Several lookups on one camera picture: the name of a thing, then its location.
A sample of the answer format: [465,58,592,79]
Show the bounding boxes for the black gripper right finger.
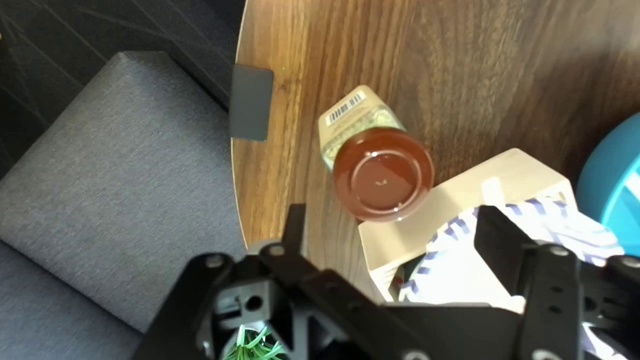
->
[472,203,640,360]

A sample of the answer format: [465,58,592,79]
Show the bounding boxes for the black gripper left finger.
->
[132,202,428,360]

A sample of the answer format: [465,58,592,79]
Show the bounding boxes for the blue patterned paper plate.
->
[391,191,626,360]

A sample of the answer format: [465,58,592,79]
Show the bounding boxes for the blue plastic bowl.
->
[575,109,640,260]

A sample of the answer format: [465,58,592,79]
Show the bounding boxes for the grey fabric sofa cushion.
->
[0,49,250,335]
[0,237,146,360]

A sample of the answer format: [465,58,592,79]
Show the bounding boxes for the grey square table tab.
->
[228,62,277,144]

